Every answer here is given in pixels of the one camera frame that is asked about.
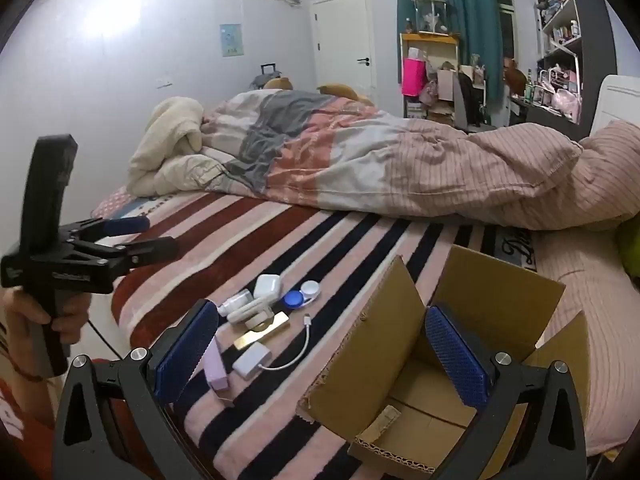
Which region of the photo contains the white door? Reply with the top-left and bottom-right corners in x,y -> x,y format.
310,0 -> 376,106

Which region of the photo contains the green cushion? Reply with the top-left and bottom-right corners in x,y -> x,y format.
615,216 -> 640,279

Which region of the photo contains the pink red navy striped blanket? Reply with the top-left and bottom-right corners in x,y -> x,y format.
92,187 -> 540,480

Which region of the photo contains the thin black cable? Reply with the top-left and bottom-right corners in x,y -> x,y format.
86,317 -> 123,362

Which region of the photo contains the brown stuffed animal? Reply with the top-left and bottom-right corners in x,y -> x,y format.
502,57 -> 529,97

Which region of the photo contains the small white bottle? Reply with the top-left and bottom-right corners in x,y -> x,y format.
218,290 -> 254,316

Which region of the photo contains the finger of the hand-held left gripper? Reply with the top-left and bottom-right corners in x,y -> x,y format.
60,216 -> 152,242
70,236 -> 181,273

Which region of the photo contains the brown cardboard box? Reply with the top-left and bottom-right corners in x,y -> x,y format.
296,245 -> 592,476

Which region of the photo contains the white cable adapter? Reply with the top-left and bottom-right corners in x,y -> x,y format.
231,313 -> 314,377

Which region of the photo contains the pink pillow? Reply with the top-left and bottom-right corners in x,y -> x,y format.
534,229 -> 640,457

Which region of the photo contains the cream fleece blanket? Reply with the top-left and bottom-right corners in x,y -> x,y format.
127,96 -> 237,197

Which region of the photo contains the dark chair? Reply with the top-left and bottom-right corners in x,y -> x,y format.
452,72 -> 497,132

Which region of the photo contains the glass display case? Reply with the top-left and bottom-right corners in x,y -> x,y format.
410,0 -> 450,35

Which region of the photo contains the teal curtain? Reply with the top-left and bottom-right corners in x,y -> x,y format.
396,0 -> 504,104

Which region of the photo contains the dark suitcase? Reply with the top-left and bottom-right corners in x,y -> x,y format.
248,63 -> 279,92

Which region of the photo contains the person's left hand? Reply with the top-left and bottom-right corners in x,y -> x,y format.
2,290 -> 92,347

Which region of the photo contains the lilac rectangular case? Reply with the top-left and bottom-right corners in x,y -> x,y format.
207,335 -> 232,394

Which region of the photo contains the blue white contact lens case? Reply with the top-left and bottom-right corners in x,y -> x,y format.
282,280 -> 322,312

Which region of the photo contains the pink dotted bed sheet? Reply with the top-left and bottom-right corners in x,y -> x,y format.
94,185 -> 153,217

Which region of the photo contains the bright pink bag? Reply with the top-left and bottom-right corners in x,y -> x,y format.
401,57 -> 428,97

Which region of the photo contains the red string bracelet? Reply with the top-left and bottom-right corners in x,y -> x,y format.
7,355 -> 46,382

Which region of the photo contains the white headboard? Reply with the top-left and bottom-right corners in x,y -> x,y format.
589,74 -> 640,137

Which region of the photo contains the white earbuds case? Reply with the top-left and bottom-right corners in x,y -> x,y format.
253,273 -> 285,301

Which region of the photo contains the white plastic charger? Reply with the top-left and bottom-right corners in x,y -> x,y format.
227,296 -> 276,323

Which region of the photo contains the yellow topped shelf rack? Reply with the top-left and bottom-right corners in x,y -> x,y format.
399,32 -> 461,122

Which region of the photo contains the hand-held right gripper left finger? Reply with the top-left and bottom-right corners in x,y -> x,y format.
51,298 -> 221,480

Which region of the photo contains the light blue wall poster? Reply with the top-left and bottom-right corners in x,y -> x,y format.
219,23 -> 244,58

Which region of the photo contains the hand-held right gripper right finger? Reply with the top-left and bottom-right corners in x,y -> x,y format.
424,305 -> 588,480

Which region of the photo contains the shiny gold metal bar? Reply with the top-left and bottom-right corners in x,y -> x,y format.
233,311 -> 291,350

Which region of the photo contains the black bookshelf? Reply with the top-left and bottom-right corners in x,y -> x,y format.
531,0 -> 617,127

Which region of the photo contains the pink grey patchwork quilt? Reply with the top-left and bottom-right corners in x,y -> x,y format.
199,88 -> 640,233

